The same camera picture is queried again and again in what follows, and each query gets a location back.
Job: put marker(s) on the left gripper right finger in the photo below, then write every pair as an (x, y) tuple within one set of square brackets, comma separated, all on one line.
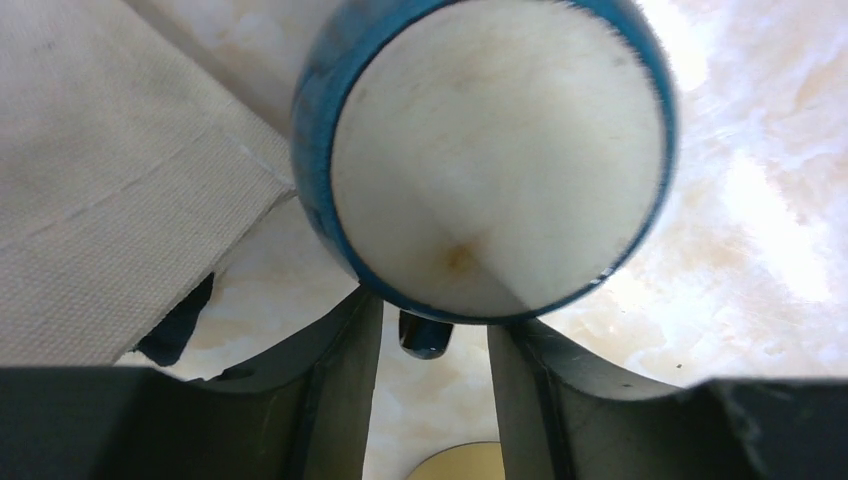
[(566, 413)]

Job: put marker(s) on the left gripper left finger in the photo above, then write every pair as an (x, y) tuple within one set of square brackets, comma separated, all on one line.
[(299, 410)]

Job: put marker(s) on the dark blue mug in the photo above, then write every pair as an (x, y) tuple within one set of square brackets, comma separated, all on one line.
[(482, 162)]

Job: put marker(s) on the beige canvas tote bag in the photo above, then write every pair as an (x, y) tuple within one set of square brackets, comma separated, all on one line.
[(127, 174)]

